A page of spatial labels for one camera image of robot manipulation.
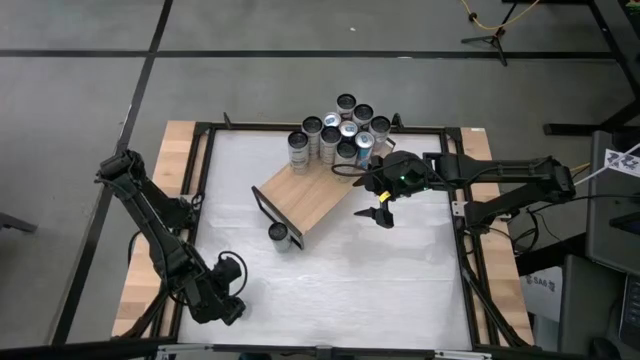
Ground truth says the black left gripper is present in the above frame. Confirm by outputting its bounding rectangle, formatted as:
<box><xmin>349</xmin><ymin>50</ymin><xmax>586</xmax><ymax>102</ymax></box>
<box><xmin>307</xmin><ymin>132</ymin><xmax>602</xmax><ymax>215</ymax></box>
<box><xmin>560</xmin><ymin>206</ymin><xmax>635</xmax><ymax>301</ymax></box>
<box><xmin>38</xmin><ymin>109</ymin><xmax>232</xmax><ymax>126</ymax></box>
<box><xmin>187</xmin><ymin>257</ymin><xmax>246</xmax><ymax>325</ymax></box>

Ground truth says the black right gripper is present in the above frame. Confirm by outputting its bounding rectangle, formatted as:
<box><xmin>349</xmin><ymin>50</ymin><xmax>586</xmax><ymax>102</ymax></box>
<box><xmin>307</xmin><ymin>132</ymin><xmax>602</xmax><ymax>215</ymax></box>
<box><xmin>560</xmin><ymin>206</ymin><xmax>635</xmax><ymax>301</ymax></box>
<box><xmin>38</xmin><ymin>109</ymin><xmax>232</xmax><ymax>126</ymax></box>
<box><xmin>352</xmin><ymin>151</ymin><xmax>441</xmax><ymax>229</ymax></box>

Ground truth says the white Celsius can yellow band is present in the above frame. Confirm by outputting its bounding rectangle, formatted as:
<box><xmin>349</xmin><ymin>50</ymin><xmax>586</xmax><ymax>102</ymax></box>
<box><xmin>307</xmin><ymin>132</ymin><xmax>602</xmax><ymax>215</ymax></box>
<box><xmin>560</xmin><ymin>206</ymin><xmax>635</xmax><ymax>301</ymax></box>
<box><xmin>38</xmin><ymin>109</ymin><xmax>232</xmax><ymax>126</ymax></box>
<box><xmin>334</xmin><ymin>141</ymin><xmax>358</xmax><ymax>169</ymax></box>

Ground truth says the silver can black lid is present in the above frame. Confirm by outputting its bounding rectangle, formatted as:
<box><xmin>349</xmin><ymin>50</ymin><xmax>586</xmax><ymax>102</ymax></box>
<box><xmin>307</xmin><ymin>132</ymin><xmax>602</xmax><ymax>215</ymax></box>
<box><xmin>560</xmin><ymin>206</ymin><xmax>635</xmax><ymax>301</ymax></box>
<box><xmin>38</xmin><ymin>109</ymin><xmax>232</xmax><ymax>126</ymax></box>
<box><xmin>319</xmin><ymin>125</ymin><xmax>342</xmax><ymax>165</ymax></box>

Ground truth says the white Celsius Peach Vibe can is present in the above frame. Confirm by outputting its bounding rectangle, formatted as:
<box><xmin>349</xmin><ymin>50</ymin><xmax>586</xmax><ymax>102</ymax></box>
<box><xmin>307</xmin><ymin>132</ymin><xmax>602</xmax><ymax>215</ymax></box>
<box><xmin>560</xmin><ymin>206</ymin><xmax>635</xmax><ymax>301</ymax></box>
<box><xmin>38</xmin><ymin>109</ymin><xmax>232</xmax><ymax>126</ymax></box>
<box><xmin>368</xmin><ymin>114</ymin><xmax>392</xmax><ymax>149</ymax></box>
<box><xmin>351</xmin><ymin>103</ymin><xmax>375</xmax><ymax>129</ymax></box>
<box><xmin>335</xmin><ymin>93</ymin><xmax>358</xmax><ymax>119</ymax></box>

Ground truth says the white Celsius can blue logo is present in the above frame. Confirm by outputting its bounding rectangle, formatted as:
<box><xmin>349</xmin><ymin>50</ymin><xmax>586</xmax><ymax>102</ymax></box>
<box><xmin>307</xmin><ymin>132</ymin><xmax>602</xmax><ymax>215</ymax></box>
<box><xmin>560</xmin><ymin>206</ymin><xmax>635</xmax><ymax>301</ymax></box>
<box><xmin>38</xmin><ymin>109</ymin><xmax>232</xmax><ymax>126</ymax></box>
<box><xmin>287</xmin><ymin>130</ymin><xmax>311</xmax><ymax>175</ymax></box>

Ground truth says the white Celsius can orange logo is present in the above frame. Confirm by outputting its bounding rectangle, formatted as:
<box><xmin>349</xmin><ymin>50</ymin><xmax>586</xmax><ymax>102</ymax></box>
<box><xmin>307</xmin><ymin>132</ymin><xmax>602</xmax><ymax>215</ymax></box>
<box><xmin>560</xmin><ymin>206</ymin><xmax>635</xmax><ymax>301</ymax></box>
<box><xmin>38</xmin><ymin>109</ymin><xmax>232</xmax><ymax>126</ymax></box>
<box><xmin>301</xmin><ymin>115</ymin><xmax>324</xmax><ymax>159</ymax></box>

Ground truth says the white Celsius can blue band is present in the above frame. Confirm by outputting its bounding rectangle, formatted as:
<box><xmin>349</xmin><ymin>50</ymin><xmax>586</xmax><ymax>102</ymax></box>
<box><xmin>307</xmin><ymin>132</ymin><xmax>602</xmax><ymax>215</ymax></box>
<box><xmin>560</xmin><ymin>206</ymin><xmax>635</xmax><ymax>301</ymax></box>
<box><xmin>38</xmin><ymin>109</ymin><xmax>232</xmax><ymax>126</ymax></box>
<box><xmin>267</xmin><ymin>222</ymin><xmax>294</xmax><ymax>254</ymax></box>

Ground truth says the black rig beam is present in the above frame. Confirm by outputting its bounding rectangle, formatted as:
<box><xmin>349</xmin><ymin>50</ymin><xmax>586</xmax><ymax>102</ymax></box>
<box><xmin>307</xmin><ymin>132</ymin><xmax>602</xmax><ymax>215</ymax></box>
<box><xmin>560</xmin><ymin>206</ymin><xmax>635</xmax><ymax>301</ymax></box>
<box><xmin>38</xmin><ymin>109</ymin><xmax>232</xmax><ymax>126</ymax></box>
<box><xmin>0</xmin><ymin>338</ymin><xmax>640</xmax><ymax>360</ymax></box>

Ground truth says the white printed box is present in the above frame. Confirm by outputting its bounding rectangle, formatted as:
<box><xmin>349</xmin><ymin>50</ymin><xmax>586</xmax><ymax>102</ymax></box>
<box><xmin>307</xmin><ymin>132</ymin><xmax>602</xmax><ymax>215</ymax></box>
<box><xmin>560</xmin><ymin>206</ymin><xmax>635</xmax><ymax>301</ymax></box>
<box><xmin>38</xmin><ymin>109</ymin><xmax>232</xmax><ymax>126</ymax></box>
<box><xmin>519</xmin><ymin>267</ymin><xmax>561</xmax><ymax>321</ymax></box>

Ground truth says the black tripod stand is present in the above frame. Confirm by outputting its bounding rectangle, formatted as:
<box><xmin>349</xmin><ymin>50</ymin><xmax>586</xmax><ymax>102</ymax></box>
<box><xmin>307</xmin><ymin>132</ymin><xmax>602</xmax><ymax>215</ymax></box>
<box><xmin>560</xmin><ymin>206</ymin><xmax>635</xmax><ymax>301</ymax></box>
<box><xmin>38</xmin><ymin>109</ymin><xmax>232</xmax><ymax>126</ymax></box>
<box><xmin>460</xmin><ymin>2</ymin><xmax>519</xmax><ymax>67</ymax></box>

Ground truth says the grey chair base leg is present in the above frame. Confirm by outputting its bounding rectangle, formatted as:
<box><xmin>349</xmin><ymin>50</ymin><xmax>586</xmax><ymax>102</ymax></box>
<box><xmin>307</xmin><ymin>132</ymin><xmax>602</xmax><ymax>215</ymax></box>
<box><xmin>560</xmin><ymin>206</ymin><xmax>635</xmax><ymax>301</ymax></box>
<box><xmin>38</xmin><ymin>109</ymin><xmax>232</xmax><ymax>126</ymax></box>
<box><xmin>0</xmin><ymin>212</ymin><xmax>37</xmax><ymax>235</ymax></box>

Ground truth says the dark grey cabinet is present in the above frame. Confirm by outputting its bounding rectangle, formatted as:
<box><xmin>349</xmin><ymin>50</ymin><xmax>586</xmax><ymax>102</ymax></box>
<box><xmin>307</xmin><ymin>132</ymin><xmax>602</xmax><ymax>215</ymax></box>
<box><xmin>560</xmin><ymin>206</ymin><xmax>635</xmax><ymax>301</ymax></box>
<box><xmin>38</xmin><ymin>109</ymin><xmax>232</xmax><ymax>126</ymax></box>
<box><xmin>558</xmin><ymin>254</ymin><xmax>626</xmax><ymax>354</ymax></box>

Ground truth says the white marker tag paper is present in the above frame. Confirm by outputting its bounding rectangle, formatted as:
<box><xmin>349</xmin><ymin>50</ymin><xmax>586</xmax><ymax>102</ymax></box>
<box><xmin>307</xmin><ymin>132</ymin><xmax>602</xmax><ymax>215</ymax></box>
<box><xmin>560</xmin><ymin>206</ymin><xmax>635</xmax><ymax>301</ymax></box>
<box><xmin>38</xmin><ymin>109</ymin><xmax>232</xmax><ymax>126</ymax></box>
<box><xmin>603</xmin><ymin>148</ymin><xmax>640</xmax><ymax>179</ymax></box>

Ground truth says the wooden tray with black handles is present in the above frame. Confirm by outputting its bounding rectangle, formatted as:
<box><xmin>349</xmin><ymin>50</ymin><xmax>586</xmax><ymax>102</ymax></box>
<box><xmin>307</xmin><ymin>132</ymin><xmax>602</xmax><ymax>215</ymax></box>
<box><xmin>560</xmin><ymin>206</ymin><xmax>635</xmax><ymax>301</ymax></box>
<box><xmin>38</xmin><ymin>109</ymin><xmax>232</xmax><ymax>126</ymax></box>
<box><xmin>251</xmin><ymin>112</ymin><xmax>398</xmax><ymax>250</ymax></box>

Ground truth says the black left arm cable bundle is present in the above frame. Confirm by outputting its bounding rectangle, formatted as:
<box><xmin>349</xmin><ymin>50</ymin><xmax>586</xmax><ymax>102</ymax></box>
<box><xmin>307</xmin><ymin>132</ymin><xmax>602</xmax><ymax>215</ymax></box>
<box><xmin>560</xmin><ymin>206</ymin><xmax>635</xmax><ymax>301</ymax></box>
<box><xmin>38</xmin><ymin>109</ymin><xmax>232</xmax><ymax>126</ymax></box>
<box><xmin>122</xmin><ymin>229</ymin><xmax>194</xmax><ymax>341</ymax></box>

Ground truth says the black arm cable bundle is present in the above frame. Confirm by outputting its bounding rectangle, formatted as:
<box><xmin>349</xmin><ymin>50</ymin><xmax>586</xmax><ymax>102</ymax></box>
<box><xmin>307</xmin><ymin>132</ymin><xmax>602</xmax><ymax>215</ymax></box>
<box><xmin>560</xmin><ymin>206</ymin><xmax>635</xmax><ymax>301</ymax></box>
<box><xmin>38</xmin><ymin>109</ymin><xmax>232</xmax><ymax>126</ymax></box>
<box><xmin>459</xmin><ymin>227</ymin><xmax>531</xmax><ymax>349</ymax></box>
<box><xmin>122</xmin><ymin>229</ymin><xmax>194</xmax><ymax>341</ymax></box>

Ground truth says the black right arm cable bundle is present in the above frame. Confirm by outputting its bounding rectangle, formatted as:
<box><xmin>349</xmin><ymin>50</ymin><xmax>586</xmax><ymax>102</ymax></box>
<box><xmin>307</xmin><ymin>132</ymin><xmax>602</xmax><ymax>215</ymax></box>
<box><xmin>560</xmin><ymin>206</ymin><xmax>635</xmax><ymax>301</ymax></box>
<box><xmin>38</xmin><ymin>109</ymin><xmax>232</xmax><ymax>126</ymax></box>
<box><xmin>459</xmin><ymin>227</ymin><xmax>531</xmax><ymax>349</ymax></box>

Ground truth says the yellow cable with black bead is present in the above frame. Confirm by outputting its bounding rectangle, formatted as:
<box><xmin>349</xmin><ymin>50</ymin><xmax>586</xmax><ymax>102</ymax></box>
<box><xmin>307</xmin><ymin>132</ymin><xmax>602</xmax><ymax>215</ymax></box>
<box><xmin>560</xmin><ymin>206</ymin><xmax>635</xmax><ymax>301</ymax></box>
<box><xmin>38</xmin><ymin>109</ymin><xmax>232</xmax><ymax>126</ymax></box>
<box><xmin>459</xmin><ymin>0</ymin><xmax>542</xmax><ymax>30</ymax></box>

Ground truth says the white cable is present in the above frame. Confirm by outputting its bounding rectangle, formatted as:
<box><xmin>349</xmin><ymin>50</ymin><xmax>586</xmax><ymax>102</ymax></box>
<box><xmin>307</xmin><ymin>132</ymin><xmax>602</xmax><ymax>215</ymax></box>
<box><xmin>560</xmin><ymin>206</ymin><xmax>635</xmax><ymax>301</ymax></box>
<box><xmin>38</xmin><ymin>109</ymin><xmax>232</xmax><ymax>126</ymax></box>
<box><xmin>574</xmin><ymin>143</ymin><xmax>640</xmax><ymax>186</ymax></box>

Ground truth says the black desk frame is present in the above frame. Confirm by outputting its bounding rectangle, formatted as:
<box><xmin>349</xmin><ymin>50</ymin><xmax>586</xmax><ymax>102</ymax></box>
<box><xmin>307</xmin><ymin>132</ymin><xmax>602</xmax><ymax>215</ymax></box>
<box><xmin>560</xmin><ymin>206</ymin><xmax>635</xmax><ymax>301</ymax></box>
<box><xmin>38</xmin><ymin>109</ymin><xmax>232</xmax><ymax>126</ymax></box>
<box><xmin>542</xmin><ymin>0</ymin><xmax>640</xmax><ymax>137</ymax></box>

